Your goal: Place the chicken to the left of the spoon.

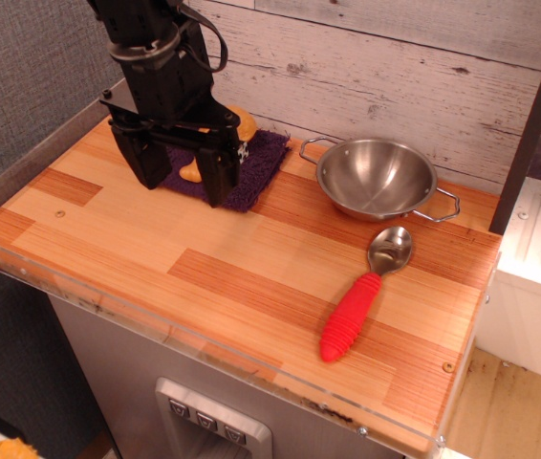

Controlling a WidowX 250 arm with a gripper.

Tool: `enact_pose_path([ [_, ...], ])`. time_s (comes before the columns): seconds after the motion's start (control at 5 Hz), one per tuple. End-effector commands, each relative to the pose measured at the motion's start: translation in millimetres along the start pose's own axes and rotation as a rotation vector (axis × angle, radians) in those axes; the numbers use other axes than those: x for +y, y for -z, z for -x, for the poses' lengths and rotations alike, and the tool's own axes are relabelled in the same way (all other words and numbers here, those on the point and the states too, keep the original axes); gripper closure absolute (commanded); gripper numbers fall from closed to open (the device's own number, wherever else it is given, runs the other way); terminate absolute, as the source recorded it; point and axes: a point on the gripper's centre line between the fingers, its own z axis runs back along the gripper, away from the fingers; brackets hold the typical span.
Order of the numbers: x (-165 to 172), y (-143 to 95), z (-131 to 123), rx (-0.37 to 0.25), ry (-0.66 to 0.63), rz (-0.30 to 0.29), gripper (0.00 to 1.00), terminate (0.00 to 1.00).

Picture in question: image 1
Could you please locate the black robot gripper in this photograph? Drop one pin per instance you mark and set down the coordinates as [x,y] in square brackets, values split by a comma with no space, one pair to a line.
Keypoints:
[168,101]

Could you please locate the yellow toy chicken drumstick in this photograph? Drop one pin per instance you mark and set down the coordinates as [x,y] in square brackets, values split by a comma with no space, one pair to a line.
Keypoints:
[246,130]

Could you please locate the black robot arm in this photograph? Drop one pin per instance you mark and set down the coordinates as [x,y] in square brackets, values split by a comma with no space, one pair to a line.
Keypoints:
[148,14]

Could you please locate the purple fuzzy cloth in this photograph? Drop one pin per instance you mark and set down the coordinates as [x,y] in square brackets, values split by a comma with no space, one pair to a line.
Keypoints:
[267,151]

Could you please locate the clear acrylic table guard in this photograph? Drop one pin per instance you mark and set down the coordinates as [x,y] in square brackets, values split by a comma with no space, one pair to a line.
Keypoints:
[251,291]

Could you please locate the grey toy fridge cabinet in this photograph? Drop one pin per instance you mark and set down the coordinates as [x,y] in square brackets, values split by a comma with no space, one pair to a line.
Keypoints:
[122,367]

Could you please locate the silver dispenser button panel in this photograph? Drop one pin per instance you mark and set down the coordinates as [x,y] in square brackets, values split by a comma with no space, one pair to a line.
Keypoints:
[199,427]

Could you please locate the orange object at corner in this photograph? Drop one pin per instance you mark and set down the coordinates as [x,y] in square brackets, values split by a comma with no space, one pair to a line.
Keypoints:
[17,449]

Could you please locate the steel bowl with handles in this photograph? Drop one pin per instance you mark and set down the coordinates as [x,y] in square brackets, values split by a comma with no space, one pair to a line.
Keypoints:
[376,179]

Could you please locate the spoon with red handle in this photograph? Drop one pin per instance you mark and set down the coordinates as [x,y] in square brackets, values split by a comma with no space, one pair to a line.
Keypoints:
[389,252]

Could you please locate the dark grey vertical post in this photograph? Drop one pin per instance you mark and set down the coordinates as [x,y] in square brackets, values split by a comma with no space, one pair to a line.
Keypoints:
[518,169]

